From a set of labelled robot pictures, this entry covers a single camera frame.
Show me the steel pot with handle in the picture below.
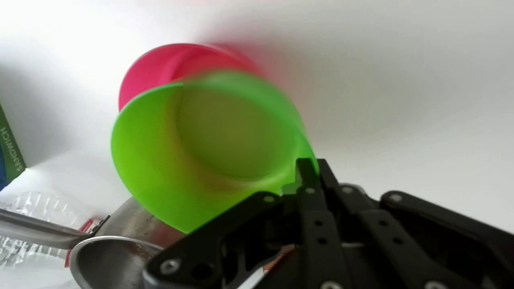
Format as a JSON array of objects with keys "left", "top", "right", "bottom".
[{"left": 0, "top": 196, "right": 186, "bottom": 289}]

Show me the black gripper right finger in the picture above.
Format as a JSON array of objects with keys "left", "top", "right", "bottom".
[{"left": 318, "top": 159, "right": 514, "bottom": 289}]

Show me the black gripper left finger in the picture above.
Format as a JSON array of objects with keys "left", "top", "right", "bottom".
[{"left": 141, "top": 157, "right": 350, "bottom": 289}]

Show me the clear plastic bag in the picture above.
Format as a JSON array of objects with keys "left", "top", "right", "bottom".
[{"left": 0, "top": 180, "right": 110, "bottom": 289}]

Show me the green plastic bowl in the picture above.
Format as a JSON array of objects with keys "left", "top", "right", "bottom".
[{"left": 109, "top": 68, "right": 321, "bottom": 236}]

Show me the pink plastic bowl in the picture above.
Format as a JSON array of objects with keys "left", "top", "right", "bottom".
[{"left": 117, "top": 42, "right": 268, "bottom": 113}]

